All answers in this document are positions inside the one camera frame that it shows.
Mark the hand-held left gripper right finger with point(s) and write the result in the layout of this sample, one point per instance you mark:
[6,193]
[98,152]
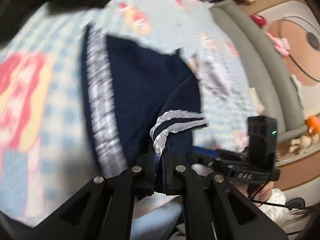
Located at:
[173,173]

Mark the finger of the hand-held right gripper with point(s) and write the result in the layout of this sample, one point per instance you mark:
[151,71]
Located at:
[202,160]
[230,154]

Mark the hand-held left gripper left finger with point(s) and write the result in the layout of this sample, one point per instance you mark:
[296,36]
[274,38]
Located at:
[147,171]

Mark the navy garment with white stripes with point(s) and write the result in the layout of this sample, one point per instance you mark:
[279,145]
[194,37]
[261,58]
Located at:
[140,80]

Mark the person's right hand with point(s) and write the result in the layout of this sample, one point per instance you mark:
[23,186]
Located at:
[262,192]

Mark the cream fluffy cloth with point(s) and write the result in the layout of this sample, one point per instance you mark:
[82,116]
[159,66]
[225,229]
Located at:
[256,101]

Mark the beige plush toy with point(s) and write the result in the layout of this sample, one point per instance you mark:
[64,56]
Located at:
[301,143]

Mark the light blue fluffy cloth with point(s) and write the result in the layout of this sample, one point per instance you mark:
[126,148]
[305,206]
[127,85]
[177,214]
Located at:
[160,217]

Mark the orange plush toy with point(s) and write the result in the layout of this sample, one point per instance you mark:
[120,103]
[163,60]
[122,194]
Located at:
[313,125]

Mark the grey padded bed headboard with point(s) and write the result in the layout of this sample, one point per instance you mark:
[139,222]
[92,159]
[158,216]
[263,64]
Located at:
[262,67]

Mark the white crumpled garment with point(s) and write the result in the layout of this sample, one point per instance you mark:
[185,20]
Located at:
[212,80]

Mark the pink white plush toy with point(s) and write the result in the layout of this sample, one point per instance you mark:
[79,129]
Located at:
[280,44]

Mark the red plush toy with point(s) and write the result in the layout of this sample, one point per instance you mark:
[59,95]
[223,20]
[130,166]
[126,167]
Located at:
[258,20]

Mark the blue checkered cartoon blanket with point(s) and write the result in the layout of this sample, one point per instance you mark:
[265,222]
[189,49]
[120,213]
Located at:
[50,35]

